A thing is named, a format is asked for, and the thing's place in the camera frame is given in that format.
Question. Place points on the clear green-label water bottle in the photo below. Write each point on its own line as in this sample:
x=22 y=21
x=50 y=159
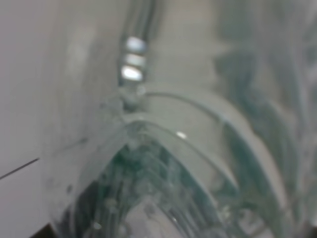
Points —
x=182 y=119

